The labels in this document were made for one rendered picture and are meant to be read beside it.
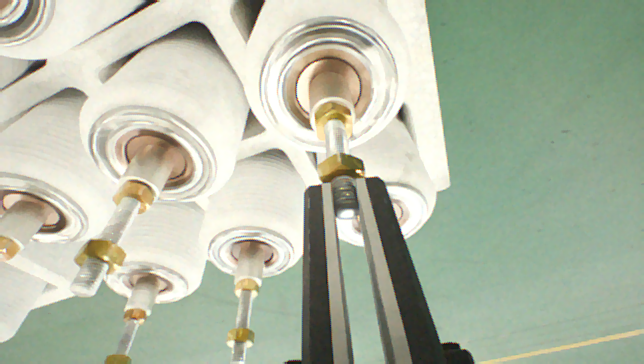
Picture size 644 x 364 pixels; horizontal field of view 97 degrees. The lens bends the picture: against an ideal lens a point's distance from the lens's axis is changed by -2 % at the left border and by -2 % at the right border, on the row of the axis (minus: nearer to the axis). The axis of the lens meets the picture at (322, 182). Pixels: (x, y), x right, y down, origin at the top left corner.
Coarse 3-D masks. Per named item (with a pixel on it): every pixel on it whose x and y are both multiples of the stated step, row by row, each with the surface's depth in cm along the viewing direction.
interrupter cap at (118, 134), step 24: (96, 120) 16; (120, 120) 16; (144, 120) 17; (168, 120) 16; (96, 144) 17; (120, 144) 18; (144, 144) 18; (168, 144) 18; (192, 144) 18; (120, 168) 19; (192, 168) 19; (216, 168) 19; (168, 192) 20; (192, 192) 21
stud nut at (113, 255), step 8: (88, 240) 13; (96, 240) 13; (104, 240) 13; (80, 248) 13; (88, 248) 13; (96, 248) 13; (104, 248) 13; (112, 248) 13; (120, 248) 14; (80, 256) 13; (88, 256) 13; (96, 256) 13; (104, 256) 13; (112, 256) 13; (120, 256) 13; (80, 264) 13; (112, 264) 13; (120, 264) 13; (112, 272) 14
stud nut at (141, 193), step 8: (128, 184) 16; (136, 184) 16; (120, 192) 15; (128, 192) 15; (136, 192) 15; (144, 192) 16; (120, 200) 16; (144, 200) 16; (152, 200) 16; (144, 208) 16
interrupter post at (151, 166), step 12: (144, 156) 17; (156, 156) 18; (168, 156) 18; (132, 168) 16; (144, 168) 16; (156, 168) 17; (168, 168) 18; (120, 180) 16; (132, 180) 16; (144, 180) 16; (156, 180) 17; (156, 192) 17
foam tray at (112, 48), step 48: (192, 0) 19; (240, 0) 23; (384, 0) 20; (96, 48) 21; (240, 48) 21; (0, 96) 22; (48, 96) 23; (432, 96) 25; (240, 144) 27; (288, 144) 27; (432, 144) 28
